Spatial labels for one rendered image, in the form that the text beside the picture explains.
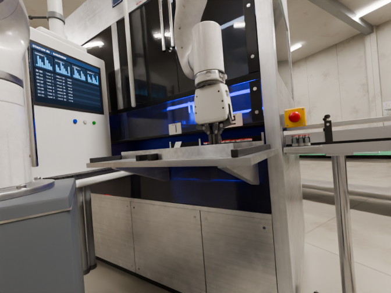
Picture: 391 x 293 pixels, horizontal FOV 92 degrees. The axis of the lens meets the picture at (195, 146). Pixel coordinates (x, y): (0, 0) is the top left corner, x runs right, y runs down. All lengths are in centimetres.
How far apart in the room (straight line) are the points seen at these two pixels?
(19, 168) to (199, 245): 89
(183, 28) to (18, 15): 37
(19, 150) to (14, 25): 26
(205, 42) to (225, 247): 88
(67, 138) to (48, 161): 15
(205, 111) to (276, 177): 46
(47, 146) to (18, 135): 74
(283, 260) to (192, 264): 48
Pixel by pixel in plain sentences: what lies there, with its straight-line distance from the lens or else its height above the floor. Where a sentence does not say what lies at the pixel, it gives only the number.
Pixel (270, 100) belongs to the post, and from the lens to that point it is 86.
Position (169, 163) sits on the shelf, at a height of 87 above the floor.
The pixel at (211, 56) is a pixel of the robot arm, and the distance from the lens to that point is 54.
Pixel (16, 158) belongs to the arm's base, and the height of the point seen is 92.
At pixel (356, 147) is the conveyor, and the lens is 95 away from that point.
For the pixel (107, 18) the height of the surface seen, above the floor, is 186.
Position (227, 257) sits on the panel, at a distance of 107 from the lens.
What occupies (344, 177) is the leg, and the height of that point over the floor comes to 74.
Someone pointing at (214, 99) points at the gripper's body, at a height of 103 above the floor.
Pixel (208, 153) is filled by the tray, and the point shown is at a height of 89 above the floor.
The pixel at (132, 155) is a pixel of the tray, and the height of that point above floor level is 90.
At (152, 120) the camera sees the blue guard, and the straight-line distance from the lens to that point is 117.
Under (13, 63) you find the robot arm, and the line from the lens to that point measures 47.
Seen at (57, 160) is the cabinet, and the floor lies 90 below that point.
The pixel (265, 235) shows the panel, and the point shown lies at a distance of 95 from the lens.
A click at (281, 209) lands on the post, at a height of 63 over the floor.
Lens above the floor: 91
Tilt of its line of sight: level
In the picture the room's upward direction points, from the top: 5 degrees counter-clockwise
